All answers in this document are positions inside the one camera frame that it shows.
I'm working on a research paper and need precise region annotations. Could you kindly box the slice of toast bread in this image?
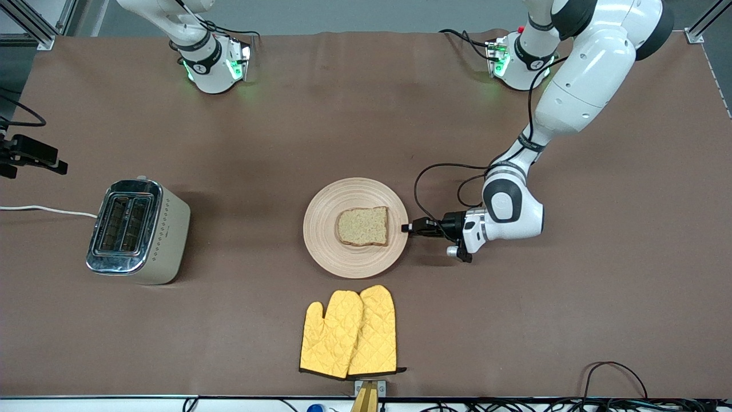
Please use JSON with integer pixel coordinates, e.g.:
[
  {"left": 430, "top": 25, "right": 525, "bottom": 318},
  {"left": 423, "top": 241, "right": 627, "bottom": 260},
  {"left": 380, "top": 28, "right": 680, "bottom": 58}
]
[{"left": 336, "top": 207, "right": 389, "bottom": 247}]

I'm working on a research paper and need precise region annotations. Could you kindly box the round wooden plate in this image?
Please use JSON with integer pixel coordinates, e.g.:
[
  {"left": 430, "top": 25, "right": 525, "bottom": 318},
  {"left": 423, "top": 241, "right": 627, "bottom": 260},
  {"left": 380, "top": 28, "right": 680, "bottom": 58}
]
[{"left": 303, "top": 177, "right": 409, "bottom": 279}]

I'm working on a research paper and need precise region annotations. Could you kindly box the yellow quilted oven mitt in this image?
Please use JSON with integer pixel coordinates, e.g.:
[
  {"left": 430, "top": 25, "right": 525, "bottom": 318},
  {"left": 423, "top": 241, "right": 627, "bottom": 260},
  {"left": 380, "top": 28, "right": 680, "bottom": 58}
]
[
  {"left": 348, "top": 284, "right": 408, "bottom": 377},
  {"left": 300, "top": 290, "right": 364, "bottom": 379}
]

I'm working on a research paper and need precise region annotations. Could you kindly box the silver beige two-slot toaster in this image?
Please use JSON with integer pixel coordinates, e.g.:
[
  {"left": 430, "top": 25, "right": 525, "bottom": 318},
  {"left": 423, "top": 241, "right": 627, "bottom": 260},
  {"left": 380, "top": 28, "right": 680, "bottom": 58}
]
[{"left": 86, "top": 179, "right": 191, "bottom": 286}]

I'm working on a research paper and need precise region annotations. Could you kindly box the large table cover sheet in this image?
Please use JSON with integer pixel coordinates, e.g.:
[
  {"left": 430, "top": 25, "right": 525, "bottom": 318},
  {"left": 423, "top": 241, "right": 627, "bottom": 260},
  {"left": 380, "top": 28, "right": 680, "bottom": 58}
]
[{"left": 0, "top": 30, "right": 732, "bottom": 398}]

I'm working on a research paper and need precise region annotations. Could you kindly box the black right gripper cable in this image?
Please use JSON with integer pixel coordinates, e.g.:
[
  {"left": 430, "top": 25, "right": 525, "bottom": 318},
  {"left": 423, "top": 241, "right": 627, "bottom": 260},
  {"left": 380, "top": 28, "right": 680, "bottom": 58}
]
[{"left": 0, "top": 94, "right": 46, "bottom": 128}]

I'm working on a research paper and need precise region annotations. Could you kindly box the white toaster power cable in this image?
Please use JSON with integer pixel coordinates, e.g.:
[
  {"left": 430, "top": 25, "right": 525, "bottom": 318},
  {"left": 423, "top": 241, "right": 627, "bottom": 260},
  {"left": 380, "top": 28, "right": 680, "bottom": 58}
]
[{"left": 0, "top": 205, "right": 99, "bottom": 219}]

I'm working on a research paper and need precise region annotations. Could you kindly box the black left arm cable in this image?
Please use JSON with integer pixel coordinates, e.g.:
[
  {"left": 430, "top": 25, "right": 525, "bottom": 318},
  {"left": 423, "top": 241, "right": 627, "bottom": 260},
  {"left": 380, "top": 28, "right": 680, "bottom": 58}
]
[{"left": 413, "top": 56, "right": 568, "bottom": 227}]

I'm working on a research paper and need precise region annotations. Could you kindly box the aluminium frame post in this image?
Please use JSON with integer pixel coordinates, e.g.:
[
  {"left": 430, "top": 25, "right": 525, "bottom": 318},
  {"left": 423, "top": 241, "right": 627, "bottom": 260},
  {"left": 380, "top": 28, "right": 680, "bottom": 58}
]
[
  {"left": 685, "top": 0, "right": 732, "bottom": 45},
  {"left": 0, "top": 0, "right": 78, "bottom": 51}
]

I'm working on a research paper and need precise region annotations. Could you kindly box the metal bracket with wooden stick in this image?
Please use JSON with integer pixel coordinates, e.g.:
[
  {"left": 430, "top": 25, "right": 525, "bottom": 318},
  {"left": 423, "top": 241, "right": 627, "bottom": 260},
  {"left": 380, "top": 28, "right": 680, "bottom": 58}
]
[{"left": 350, "top": 381, "right": 387, "bottom": 412}]

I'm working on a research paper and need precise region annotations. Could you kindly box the black left base cable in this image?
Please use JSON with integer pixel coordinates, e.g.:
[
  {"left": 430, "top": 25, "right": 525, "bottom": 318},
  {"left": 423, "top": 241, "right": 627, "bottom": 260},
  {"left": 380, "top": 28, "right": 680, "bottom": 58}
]
[{"left": 439, "top": 29, "right": 494, "bottom": 61}]

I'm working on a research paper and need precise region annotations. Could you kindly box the black base cable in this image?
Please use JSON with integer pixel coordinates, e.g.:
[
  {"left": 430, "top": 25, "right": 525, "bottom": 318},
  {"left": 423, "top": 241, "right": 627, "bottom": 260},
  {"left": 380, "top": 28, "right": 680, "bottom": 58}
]
[
  {"left": 172, "top": 0, "right": 261, "bottom": 41},
  {"left": 439, "top": 29, "right": 494, "bottom": 61}
]

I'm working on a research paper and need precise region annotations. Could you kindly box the black cable bundle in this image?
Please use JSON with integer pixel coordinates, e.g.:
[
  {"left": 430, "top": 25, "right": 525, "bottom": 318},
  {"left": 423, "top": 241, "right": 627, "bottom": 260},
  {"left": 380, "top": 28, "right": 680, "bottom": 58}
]
[{"left": 400, "top": 398, "right": 732, "bottom": 412}]

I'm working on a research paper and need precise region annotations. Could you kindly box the black right base cable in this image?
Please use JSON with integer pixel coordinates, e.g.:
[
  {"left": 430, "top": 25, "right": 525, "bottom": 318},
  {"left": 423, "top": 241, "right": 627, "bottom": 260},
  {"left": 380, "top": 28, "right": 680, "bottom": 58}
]
[{"left": 172, "top": 0, "right": 261, "bottom": 41}]

